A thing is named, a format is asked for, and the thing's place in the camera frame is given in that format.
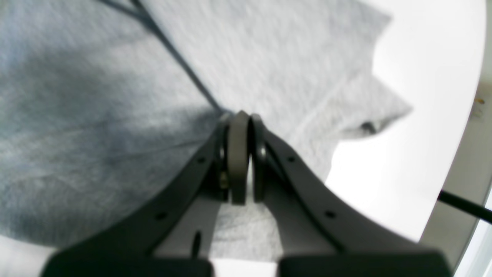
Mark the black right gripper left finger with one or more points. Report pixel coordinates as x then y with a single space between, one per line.
171 234

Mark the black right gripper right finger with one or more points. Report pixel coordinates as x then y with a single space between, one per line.
321 235

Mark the grey T-shirt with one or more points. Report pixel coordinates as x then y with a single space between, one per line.
104 101

